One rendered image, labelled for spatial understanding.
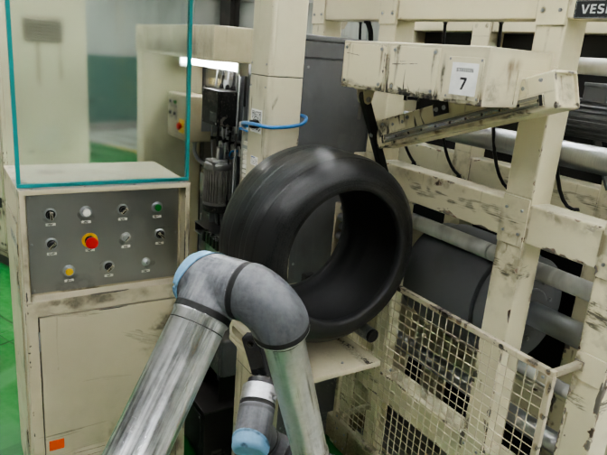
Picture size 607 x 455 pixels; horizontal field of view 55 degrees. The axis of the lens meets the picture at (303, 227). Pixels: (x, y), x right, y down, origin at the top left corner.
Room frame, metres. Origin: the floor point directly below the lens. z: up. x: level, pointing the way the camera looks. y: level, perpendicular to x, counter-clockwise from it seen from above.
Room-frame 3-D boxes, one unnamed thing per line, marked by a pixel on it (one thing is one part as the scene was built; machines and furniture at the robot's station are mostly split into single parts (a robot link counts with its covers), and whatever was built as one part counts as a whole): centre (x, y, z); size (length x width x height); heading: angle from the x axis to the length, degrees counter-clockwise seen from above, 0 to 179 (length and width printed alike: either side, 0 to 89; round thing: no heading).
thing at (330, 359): (1.75, -0.03, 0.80); 0.37 x 0.36 x 0.02; 123
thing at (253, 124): (1.95, 0.12, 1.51); 0.19 x 0.19 x 0.06; 33
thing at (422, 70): (1.80, -0.35, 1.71); 0.61 x 0.25 x 0.15; 33
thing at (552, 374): (1.74, -0.43, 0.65); 0.90 x 0.02 x 0.70; 33
